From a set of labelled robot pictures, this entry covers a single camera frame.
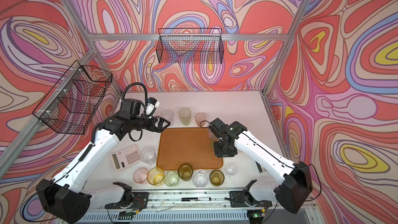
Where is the pink glass front left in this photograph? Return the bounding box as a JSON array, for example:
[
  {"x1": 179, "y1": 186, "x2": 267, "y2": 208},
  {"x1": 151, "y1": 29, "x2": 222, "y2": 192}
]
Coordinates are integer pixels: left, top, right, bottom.
[{"x1": 133, "y1": 168, "x2": 148, "y2": 184}]

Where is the light green glass front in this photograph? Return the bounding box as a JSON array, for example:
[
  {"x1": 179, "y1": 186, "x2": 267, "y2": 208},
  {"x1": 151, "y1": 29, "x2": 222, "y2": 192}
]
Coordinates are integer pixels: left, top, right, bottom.
[{"x1": 164, "y1": 171, "x2": 179, "y2": 187}]

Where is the back black wire basket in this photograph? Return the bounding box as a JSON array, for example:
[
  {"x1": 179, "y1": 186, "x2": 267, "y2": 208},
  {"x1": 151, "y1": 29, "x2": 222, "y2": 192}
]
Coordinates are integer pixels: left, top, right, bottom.
[{"x1": 156, "y1": 27, "x2": 224, "y2": 64}]

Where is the dark olive glass on tray edge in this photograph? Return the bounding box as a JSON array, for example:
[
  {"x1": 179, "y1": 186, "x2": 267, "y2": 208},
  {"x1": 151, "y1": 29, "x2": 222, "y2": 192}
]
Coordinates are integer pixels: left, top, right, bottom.
[{"x1": 178, "y1": 163, "x2": 193, "y2": 181}]

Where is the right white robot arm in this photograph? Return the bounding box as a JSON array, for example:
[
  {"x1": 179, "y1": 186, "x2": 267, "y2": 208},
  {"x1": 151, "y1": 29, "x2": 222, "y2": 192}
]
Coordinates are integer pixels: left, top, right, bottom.
[{"x1": 208, "y1": 118, "x2": 313, "y2": 214}]

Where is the left black wire basket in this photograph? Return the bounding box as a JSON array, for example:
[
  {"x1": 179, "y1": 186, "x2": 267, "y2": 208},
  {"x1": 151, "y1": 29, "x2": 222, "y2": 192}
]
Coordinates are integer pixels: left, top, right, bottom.
[{"x1": 32, "y1": 61, "x2": 113, "y2": 135}]

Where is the light green ribbed glass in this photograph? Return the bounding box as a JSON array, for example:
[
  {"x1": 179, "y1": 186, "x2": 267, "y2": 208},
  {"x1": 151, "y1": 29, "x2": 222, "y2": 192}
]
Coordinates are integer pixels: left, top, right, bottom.
[{"x1": 210, "y1": 136, "x2": 219, "y2": 150}]

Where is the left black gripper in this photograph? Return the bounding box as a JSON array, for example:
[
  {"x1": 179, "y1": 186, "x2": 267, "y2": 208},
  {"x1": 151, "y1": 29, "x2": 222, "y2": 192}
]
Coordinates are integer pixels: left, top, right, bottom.
[{"x1": 130, "y1": 113, "x2": 171, "y2": 133}]

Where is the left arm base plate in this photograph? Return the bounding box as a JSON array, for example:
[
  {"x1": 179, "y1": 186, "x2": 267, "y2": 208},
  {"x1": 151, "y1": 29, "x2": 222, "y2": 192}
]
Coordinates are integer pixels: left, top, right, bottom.
[{"x1": 105, "y1": 192, "x2": 149, "y2": 210}]

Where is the black wire basket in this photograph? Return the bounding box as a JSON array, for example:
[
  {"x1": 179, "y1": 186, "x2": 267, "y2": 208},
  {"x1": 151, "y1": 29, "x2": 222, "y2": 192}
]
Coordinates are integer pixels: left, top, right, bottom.
[
  {"x1": 32, "y1": 61, "x2": 113, "y2": 135},
  {"x1": 156, "y1": 27, "x2": 224, "y2": 64}
]

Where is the clear ribbed glass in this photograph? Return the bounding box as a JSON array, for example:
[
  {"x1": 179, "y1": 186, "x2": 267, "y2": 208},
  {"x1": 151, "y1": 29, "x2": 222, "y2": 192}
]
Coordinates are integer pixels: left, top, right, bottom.
[{"x1": 208, "y1": 130, "x2": 217, "y2": 139}]

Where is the small clear glass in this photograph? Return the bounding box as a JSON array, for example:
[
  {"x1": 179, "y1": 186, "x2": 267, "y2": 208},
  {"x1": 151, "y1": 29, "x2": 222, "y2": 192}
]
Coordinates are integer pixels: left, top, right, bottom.
[{"x1": 224, "y1": 162, "x2": 238, "y2": 177}]

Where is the clear stemmed glass front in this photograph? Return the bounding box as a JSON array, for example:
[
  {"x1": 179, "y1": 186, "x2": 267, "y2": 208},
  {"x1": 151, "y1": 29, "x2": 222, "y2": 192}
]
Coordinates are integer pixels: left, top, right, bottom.
[{"x1": 192, "y1": 169, "x2": 209, "y2": 189}]

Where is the frosted pale green tumbler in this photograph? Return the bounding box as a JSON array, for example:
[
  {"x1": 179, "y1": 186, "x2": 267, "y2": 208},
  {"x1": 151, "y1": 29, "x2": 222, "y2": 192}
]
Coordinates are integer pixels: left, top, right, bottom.
[{"x1": 178, "y1": 107, "x2": 191, "y2": 126}]

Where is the clear glass back left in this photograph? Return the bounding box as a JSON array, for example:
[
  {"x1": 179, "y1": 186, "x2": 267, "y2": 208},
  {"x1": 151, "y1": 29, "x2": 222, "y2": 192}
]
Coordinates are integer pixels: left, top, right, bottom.
[{"x1": 161, "y1": 110, "x2": 174, "y2": 126}]

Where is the black pen on rail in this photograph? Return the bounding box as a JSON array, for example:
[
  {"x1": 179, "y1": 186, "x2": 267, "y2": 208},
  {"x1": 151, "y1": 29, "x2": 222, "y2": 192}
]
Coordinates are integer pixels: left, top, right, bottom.
[{"x1": 181, "y1": 197, "x2": 211, "y2": 202}]

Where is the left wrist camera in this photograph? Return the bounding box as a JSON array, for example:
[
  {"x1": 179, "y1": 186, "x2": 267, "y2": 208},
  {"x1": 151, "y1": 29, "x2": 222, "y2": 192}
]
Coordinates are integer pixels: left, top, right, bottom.
[{"x1": 145, "y1": 97, "x2": 160, "y2": 118}]

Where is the pink white calculator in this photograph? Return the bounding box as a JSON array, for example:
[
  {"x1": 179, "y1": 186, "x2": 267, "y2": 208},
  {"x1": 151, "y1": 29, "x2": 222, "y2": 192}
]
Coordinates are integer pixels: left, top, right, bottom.
[{"x1": 110, "y1": 144, "x2": 141, "y2": 171}]

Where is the olive glass front right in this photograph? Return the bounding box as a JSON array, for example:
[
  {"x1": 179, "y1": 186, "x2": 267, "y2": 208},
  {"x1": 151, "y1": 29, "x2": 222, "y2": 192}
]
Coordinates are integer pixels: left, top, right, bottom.
[{"x1": 209, "y1": 170, "x2": 225, "y2": 187}]

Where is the orange rectangular tray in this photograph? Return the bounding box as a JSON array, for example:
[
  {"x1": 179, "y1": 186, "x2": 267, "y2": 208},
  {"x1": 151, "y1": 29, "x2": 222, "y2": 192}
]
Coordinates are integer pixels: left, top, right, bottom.
[{"x1": 156, "y1": 128, "x2": 223, "y2": 171}]

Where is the yellow glass front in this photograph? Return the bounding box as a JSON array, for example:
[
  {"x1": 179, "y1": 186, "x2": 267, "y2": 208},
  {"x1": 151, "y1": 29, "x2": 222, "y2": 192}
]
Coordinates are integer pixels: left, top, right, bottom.
[{"x1": 147, "y1": 167, "x2": 164, "y2": 186}]

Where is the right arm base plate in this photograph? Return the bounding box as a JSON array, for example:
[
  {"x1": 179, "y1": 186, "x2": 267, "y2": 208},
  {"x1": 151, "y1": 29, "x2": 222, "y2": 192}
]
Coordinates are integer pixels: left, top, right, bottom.
[{"x1": 225, "y1": 190, "x2": 273, "y2": 209}]

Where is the frosted pink tumbler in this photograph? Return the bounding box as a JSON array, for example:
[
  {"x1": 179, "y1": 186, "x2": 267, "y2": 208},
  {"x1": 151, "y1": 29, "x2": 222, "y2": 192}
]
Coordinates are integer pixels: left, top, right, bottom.
[{"x1": 195, "y1": 113, "x2": 206, "y2": 127}]

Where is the clear glass left of tray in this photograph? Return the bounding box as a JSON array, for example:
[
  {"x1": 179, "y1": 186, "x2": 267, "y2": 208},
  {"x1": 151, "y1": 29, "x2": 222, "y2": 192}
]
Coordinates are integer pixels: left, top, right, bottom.
[{"x1": 140, "y1": 147, "x2": 157, "y2": 166}]

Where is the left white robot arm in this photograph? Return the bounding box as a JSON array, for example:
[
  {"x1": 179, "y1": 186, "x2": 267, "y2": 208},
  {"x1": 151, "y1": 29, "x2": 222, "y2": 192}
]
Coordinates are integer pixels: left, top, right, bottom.
[{"x1": 36, "y1": 97, "x2": 170, "y2": 224}]

